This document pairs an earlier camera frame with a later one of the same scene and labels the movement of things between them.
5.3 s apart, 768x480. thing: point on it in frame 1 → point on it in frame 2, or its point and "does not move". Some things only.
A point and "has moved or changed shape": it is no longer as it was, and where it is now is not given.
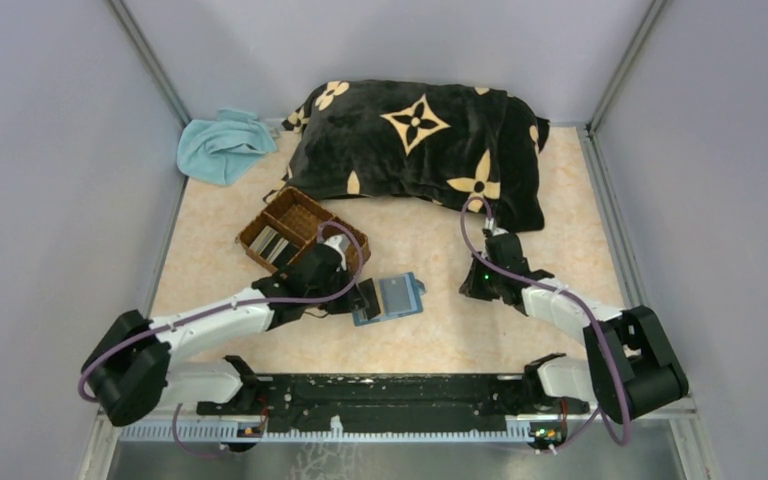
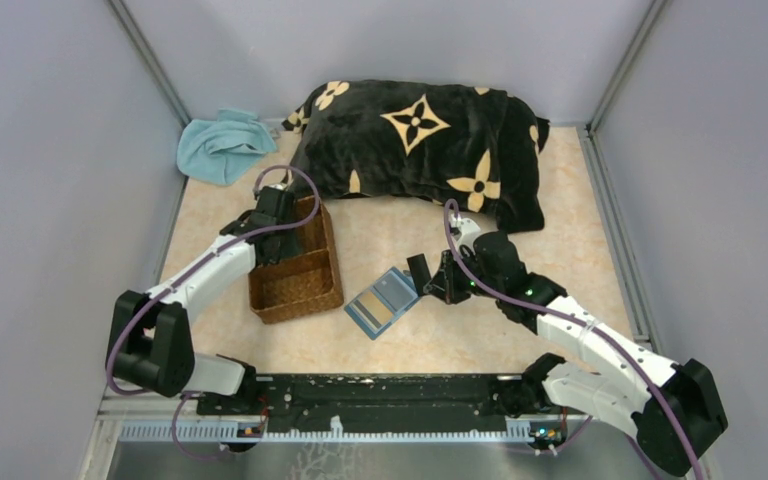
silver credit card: (395, 294) has moved or changed shape
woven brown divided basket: (290, 223) has moved or changed shape
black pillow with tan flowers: (440, 143) does not move
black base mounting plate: (395, 403) does not move
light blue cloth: (218, 151) does not move
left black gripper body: (338, 306) → (288, 247)
